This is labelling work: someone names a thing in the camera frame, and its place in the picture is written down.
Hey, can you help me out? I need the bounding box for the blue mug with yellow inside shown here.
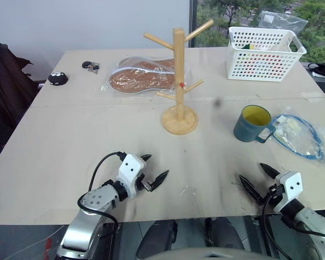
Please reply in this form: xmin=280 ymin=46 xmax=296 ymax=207
xmin=233 ymin=105 xmax=277 ymax=144

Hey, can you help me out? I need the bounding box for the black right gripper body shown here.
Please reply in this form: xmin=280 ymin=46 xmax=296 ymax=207
xmin=255 ymin=184 xmax=285 ymax=206

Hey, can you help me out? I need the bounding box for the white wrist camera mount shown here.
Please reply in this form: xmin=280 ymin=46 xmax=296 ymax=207
xmin=271 ymin=171 xmax=303 ymax=215
xmin=116 ymin=154 xmax=148 ymax=200

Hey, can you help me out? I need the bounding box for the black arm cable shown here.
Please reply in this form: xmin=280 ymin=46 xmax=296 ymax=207
xmin=77 ymin=151 xmax=128 ymax=241
xmin=261 ymin=188 xmax=325 ymax=260

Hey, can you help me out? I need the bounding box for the clear bag with cable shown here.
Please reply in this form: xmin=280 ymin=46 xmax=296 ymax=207
xmin=270 ymin=106 xmax=325 ymax=171

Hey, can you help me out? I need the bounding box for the black plush toy with eyes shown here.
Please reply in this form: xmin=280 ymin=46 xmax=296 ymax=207
xmin=48 ymin=71 xmax=69 ymax=87

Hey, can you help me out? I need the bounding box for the clear plastic insole bag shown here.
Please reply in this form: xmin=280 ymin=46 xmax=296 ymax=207
xmin=101 ymin=55 xmax=192 ymax=96

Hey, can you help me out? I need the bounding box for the grey robot torso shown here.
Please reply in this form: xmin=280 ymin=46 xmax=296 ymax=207
xmin=142 ymin=245 xmax=270 ymax=260

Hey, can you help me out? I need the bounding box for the clear empty plastic bag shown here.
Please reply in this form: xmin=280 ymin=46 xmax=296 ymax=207
xmin=258 ymin=10 xmax=308 ymax=35

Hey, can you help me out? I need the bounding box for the brown insole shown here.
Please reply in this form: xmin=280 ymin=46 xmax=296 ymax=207
xmin=109 ymin=67 xmax=177 ymax=94
xmin=118 ymin=57 xmax=177 ymax=76

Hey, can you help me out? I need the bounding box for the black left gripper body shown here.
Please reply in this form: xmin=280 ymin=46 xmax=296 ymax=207
xmin=134 ymin=173 xmax=153 ymax=194

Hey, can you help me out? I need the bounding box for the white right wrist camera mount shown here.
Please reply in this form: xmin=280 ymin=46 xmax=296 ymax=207
xmin=271 ymin=171 xmax=303 ymax=215

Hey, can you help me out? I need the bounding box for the white perforated plastic basket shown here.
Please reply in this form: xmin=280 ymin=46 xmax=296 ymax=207
xmin=226 ymin=26 xmax=307 ymax=81

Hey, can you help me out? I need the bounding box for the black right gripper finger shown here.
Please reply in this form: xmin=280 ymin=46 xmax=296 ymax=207
xmin=238 ymin=174 xmax=264 ymax=203
xmin=259 ymin=162 xmax=280 ymax=180

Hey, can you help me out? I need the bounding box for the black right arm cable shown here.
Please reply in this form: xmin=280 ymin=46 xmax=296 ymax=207
xmin=261 ymin=188 xmax=325 ymax=260

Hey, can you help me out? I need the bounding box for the blue cable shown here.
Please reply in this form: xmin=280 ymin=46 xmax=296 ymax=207
xmin=271 ymin=114 xmax=324 ymax=162

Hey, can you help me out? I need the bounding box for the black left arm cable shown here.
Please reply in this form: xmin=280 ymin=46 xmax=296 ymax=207
xmin=77 ymin=151 xmax=128 ymax=241

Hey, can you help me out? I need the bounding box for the wooden mug tree stand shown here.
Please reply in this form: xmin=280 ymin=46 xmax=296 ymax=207
xmin=143 ymin=18 xmax=215 ymax=135

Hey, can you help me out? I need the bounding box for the black jacket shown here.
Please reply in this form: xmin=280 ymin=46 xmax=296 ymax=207
xmin=0 ymin=42 xmax=41 ymax=166

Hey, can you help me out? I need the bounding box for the dark window frame post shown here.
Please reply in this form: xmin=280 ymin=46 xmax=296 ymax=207
xmin=189 ymin=0 xmax=198 ymax=48

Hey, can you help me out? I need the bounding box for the small black keychain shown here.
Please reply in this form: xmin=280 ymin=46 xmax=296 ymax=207
xmin=81 ymin=61 xmax=100 ymax=74

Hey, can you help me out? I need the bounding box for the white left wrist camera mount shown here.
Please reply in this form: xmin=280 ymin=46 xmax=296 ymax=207
xmin=116 ymin=154 xmax=148 ymax=200

